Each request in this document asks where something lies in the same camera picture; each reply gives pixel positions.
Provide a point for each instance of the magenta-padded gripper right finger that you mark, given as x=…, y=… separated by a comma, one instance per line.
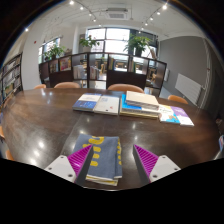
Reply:
x=152, y=165

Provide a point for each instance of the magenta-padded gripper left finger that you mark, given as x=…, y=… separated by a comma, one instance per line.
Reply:
x=71, y=165

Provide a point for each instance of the grey towel with yellow letters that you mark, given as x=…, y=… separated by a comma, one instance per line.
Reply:
x=105, y=160

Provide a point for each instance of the colourful picture book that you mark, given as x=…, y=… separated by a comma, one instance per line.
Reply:
x=167, y=115

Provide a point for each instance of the purple book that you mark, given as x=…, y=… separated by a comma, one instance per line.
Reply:
x=181, y=115

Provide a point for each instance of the blue and white book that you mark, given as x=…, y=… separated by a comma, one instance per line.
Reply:
x=86, y=102

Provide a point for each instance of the cream book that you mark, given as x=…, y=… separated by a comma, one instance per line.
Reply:
x=142, y=99

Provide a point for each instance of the dark cubby shelf unit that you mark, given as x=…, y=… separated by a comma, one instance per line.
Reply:
x=125, y=78

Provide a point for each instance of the potted green plant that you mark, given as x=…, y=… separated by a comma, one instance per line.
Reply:
x=54, y=51
x=88, y=42
x=137, y=42

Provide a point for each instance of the large window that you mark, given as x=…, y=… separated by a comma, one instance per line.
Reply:
x=115, y=38

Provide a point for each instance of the ceiling air conditioner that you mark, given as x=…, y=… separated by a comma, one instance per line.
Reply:
x=116, y=14

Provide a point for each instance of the ceiling spot lights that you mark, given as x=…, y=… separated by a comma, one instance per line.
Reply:
x=164, y=6

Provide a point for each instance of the white wall radiator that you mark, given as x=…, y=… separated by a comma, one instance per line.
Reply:
x=188, y=87

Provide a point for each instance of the wall bookshelf with books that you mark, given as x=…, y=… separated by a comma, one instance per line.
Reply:
x=11, y=78

